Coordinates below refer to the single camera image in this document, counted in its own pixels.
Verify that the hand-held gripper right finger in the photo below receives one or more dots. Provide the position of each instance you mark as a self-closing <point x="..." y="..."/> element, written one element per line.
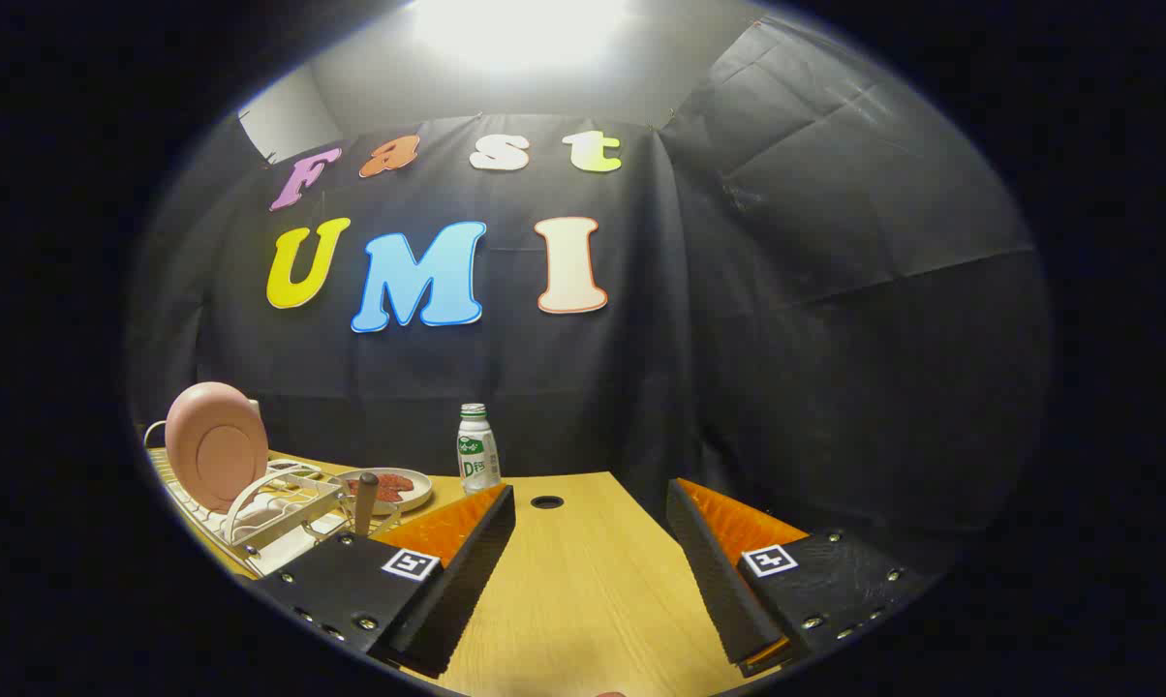
<point x="719" y="581"/>

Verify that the white green-label bottle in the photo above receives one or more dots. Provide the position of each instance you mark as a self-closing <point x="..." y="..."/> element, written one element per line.
<point x="477" y="455"/>

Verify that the grey plate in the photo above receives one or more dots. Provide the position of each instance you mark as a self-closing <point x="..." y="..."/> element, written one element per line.
<point x="418" y="496"/>

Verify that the red meat slices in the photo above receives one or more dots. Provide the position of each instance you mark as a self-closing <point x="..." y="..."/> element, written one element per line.
<point x="397" y="484"/>

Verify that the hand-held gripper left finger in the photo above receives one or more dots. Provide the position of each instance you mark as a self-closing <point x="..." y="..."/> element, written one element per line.
<point x="467" y="581"/>

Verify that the pink plate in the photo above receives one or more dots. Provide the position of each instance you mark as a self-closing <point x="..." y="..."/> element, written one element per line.
<point x="215" y="445"/>

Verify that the black backdrop cloth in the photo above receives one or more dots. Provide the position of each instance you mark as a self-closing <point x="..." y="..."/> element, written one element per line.
<point x="641" y="387"/>

